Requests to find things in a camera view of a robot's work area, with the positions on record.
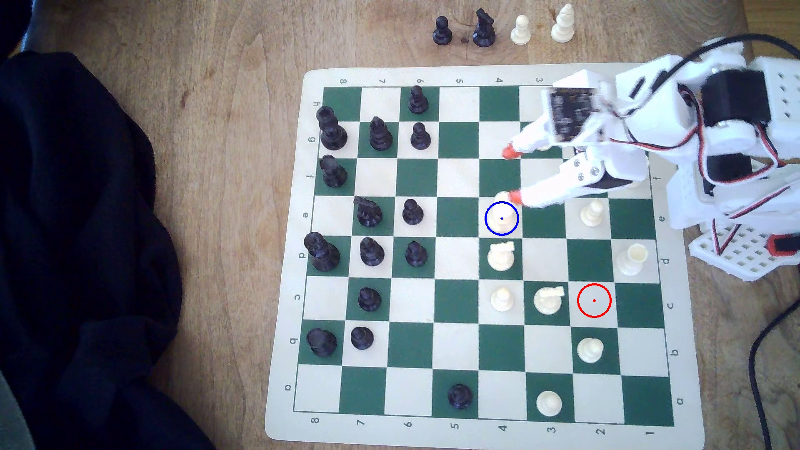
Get dark fabric item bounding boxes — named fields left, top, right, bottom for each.
left=0, top=0, right=40, bottom=58

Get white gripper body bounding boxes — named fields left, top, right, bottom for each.
left=575, top=57, right=695, bottom=192

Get black chess bishop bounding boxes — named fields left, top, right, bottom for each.
left=368, top=116, right=395, bottom=151
left=359, top=237, right=386, bottom=268

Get white perforated base plate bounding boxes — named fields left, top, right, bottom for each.
left=687, top=220, right=800, bottom=282

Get black cable on table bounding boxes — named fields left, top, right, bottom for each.
left=748, top=299, right=800, bottom=450

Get black chess queen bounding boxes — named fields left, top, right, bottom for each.
left=315, top=105, right=349, bottom=151

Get green and white chess mat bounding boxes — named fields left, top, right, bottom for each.
left=264, top=62, right=706, bottom=446

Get black chess rook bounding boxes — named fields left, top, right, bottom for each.
left=307, top=329, right=338, bottom=358
left=319, top=155, right=348, bottom=189

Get black camera circuit board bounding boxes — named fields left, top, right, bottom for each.
left=545, top=87, right=598, bottom=144

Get black jacket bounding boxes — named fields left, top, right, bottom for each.
left=0, top=50, right=216, bottom=450

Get black chess knight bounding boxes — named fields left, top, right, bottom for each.
left=472, top=8, right=497, bottom=48
left=353, top=195, right=383, bottom=228

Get grey cloth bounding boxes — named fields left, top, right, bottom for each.
left=0, top=369, right=36, bottom=450

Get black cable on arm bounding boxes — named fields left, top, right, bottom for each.
left=625, top=34, right=800, bottom=96

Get red black white servo wires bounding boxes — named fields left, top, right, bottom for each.
left=678, top=84, right=800, bottom=257

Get white chess bishop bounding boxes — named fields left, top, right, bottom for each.
left=550, top=3, right=576, bottom=44
left=490, top=192, right=517, bottom=234

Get white chess rook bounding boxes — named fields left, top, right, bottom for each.
left=615, top=244, right=648, bottom=277

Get black chess king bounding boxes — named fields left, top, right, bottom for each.
left=304, top=232, right=341, bottom=273

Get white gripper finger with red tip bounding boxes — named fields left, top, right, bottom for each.
left=507, top=159, right=605, bottom=209
left=501, top=121, right=555, bottom=159

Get white chess knight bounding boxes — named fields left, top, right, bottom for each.
left=533, top=285, right=565, bottom=316
left=487, top=241, right=517, bottom=272

